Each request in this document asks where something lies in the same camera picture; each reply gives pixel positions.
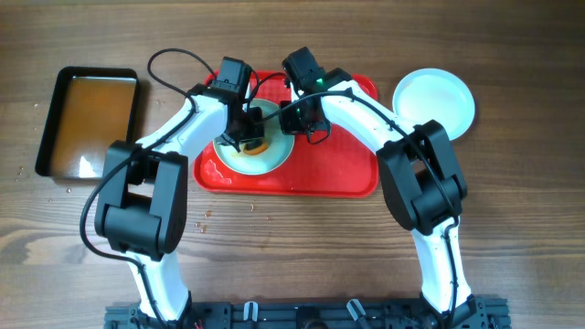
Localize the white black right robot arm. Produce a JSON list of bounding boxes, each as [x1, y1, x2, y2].
[[281, 47, 473, 328]]

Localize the black tray with brown water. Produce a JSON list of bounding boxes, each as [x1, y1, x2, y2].
[[35, 66, 140, 180]]

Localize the orange green scrub sponge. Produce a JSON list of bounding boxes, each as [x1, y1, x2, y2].
[[243, 139, 269, 156]]

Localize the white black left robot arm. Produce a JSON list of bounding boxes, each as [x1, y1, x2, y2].
[[87, 81, 251, 328]]

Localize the red plastic serving tray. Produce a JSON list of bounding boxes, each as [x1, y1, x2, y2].
[[193, 69, 380, 199]]

